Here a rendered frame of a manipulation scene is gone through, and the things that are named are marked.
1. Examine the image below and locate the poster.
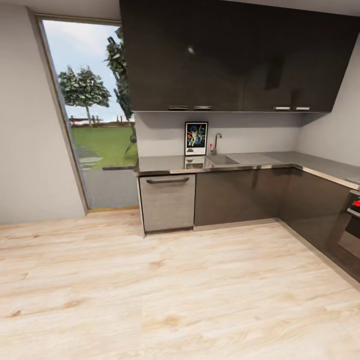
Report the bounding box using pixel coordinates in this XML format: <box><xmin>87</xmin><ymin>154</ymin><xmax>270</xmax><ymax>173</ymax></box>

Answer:
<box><xmin>184</xmin><ymin>121</ymin><xmax>209</xmax><ymax>156</ymax></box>

